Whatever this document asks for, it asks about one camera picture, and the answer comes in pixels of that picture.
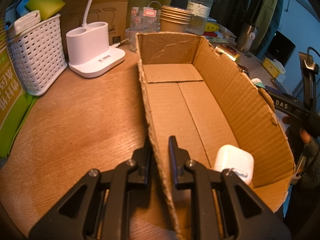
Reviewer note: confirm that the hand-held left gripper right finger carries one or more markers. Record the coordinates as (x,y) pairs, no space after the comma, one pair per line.
(172,155)

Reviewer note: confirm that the stack of books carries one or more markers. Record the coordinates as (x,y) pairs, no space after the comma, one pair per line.
(220,32)

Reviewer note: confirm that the green hanging jacket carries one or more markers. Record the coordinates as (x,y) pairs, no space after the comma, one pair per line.
(250,2)

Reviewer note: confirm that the green printed packet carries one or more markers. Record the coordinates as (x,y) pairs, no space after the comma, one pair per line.
(10,105)

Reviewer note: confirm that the white pill bottle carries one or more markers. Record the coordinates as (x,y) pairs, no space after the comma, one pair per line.
(257,82)

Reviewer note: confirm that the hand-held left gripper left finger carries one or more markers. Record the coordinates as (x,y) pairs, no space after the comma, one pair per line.
(146,155)

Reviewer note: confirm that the gold and red tube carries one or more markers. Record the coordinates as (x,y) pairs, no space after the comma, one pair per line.
(227,52)

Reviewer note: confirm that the brown cardboard lamp carton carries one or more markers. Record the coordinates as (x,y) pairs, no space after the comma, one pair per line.
(72,2)

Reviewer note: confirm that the white woven plastic basket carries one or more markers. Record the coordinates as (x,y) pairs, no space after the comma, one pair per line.
(37,57)

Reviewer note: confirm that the yellow-green sponge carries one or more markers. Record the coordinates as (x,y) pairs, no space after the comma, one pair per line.
(45,3)

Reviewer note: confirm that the clear plastic water bottle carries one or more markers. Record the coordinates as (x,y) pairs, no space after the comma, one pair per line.
(200,10)

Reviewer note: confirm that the patterned clear pouch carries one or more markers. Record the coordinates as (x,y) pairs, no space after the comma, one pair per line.
(145,27)

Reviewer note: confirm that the black flat device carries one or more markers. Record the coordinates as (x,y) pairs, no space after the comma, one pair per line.
(281,46)

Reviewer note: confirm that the cardboard box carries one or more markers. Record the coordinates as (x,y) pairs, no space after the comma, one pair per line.
(200,110)

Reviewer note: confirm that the steel travel mug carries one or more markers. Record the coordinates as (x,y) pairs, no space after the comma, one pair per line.
(246,36)

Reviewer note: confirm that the white earbuds case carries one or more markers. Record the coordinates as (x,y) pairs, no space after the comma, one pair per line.
(235,162)

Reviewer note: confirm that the yellow box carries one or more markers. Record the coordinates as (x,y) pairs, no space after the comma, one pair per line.
(272,67)

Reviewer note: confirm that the white desk lamp base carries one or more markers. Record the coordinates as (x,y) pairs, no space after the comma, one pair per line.
(92,50)

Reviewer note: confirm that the stack of brown paper cups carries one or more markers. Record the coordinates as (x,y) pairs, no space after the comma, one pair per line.
(175,20)

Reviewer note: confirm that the blue cloth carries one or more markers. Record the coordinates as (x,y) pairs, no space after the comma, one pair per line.
(23,6)

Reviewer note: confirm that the person's right hand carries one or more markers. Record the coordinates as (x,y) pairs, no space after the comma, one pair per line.
(305,136)

